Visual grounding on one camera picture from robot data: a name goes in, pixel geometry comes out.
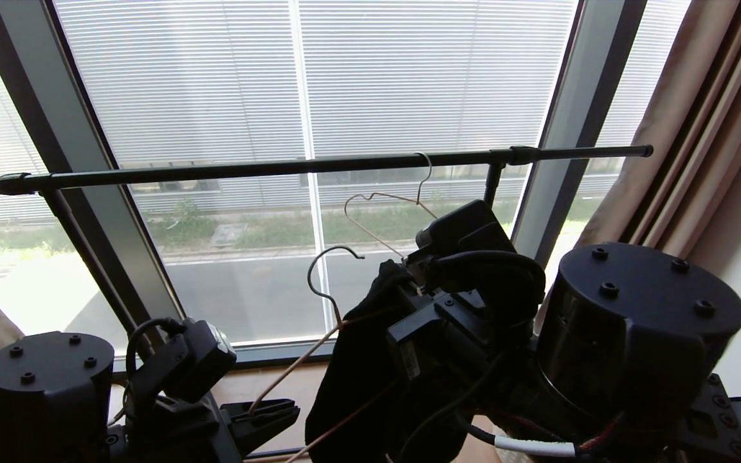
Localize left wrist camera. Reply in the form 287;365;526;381
145;318;237;403

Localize black clothes rack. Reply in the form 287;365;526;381
0;145;654;460

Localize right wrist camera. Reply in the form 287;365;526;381
416;199;516;264

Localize pink clothes hanger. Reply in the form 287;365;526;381
245;246;403;463
343;152;439;259

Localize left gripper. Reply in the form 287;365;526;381
139;392;300;463

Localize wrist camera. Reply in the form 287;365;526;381
416;199;516;264
145;318;237;403

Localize black shorts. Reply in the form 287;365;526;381
305;259;474;463

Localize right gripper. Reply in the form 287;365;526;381
387;293;506;386

